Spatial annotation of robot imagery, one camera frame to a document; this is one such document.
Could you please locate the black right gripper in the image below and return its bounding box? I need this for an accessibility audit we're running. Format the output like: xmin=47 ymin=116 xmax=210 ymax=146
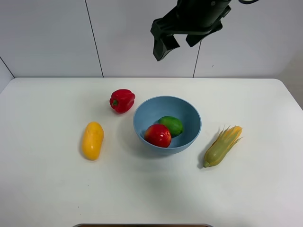
xmin=151 ymin=0 xmax=231 ymax=61

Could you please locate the green lime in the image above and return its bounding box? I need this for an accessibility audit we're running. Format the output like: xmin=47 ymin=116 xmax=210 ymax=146
xmin=158 ymin=116 xmax=183 ymax=138

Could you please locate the red yellow pomegranate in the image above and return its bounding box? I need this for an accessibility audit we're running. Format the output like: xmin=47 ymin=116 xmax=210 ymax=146
xmin=144 ymin=124 xmax=172 ymax=148

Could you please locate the blue plastic bowl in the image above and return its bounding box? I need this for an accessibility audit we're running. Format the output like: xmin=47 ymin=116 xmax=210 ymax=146
xmin=133 ymin=96 xmax=202 ymax=156

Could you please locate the red bell pepper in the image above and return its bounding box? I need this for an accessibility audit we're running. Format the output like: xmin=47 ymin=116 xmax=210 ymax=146
xmin=109 ymin=89 xmax=135 ymax=114

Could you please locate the corn cob with husk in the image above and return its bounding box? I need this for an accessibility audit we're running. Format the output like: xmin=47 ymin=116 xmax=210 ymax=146
xmin=203 ymin=126 xmax=242 ymax=168

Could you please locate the yellow mango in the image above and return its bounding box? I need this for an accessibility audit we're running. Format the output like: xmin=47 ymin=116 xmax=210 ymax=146
xmin=81 ymin=122 xmax=104 ymax=160

